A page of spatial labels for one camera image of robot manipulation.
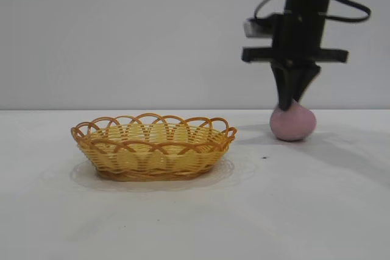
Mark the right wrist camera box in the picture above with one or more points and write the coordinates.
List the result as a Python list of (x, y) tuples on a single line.
[(257, 27)]

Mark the yellow woven wicker basket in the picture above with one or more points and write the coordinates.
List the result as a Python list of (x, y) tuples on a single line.
[(152, 147)]

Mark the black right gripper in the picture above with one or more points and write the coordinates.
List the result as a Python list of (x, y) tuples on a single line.
[(300, 40)]

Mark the pink peach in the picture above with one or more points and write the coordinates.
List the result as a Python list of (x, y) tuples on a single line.
[(294, 124)]

